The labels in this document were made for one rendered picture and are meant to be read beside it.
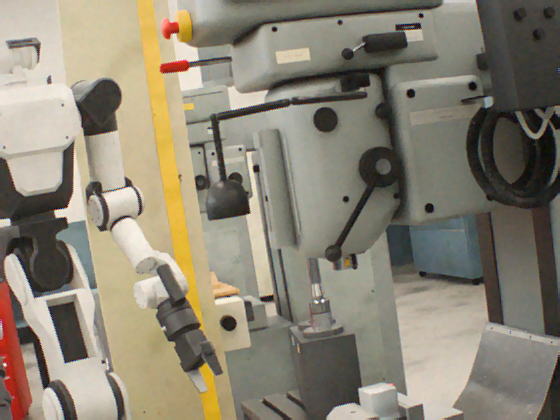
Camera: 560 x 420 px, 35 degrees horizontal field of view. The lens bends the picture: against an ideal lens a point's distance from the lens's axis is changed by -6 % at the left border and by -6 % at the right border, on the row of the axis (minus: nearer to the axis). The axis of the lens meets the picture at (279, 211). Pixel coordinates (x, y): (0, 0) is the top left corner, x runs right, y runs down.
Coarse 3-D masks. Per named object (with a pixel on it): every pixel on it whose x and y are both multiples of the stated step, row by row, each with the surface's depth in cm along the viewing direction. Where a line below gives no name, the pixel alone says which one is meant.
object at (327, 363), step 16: (304, 320) 216; (336, 320) 216; (304, 336) 203; (320, 336) 199; (336, 336) 198; (352, 336) 198; (304, 352) 197; (320, 352) 198; (336, 352) 198; (352, 352) 198; (304, 368) 198; (320, 368) 198; (336, 368) 198; (352, 368) 199; (304, 384) 204; (320, 384) 198; (336, 384) 198; (352, 384) 199; (304, 400) 211; (320, 400) 198; (336, 400) 198; (352, 400) 199; (320, 416) 198
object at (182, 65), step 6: (180, 60) 172; (186, 60) 172; (198, 60) 173; (204, 60) 173; (210, 60) 173; (216, 60) 174; (222, 60) 174; (228, 60) 174; (162, 66) 170; (168, 66) 171; (174, 66) 171; (180, 66) 171; (186, 66) 171; (192, 66) 173; (198, 66) 173; (162, 72) 171; (168, 72) 171; (174, 72) 172
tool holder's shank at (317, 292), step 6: (306, 258) 203; (312, 258) 202; (312, 264) 202; (318, 264) 202; (312, 270) 202; (318, 270) 202; (312, 276) 202; (318, 276) 202; (312, 282) 202; (318, 282) 202; (312, 288) 202; (318, 288) 202; (312, 294) 202; (318, 294) 202; (318, 300) 202
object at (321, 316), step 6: (312, 306) 202; (318, 306) 201; (324, 306) 201; (330, 306) 203; (312, 312) 202; (318, 312) 201; (324, 312) 201; (330, 312) 203; (312, 318) 202; (318, 318) 201; (324, 318) 201; (330, 318) 202; (312, 324) 203; (318, 324) 201; (324, 324) 201; (330, 324) 202; (318, 330) 202
